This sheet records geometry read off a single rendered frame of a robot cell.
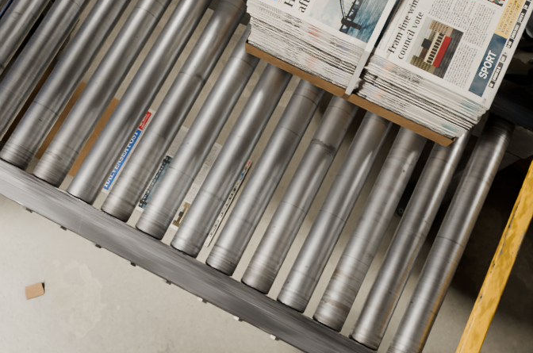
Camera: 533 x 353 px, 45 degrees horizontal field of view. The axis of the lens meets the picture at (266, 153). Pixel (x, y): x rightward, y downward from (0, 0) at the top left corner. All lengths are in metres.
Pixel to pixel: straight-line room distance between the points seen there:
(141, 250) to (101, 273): 0.83
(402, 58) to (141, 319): 1.19
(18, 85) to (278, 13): 0.48
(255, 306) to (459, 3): 0.55
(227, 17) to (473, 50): 0.45
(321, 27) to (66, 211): 0.50
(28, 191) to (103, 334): 0.83
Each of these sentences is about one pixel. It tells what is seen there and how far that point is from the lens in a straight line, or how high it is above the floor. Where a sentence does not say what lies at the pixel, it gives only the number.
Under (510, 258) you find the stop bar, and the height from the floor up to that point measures 0.82.
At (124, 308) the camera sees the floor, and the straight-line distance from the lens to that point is 1.87.
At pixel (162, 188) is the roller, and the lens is 1.07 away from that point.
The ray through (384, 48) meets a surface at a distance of 0.91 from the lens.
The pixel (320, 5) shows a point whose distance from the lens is 0.92.
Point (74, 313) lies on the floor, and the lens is 1.90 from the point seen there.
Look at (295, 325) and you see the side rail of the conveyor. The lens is 1.05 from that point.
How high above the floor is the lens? 1.84
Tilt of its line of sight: 75 degrees down
